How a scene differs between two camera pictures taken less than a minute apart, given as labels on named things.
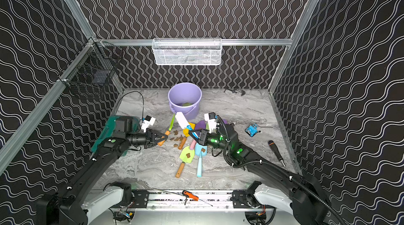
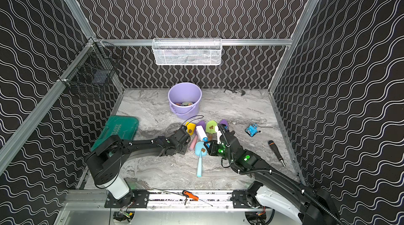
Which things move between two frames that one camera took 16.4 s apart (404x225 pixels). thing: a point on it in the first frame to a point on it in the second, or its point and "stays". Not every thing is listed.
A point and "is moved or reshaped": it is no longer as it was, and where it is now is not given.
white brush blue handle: (183, 122) is moved or reshaped
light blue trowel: (200, 150) stays
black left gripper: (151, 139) to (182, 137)
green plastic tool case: (108, 129) stays
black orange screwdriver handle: (273, 145) stays
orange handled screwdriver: (189, 194) stays
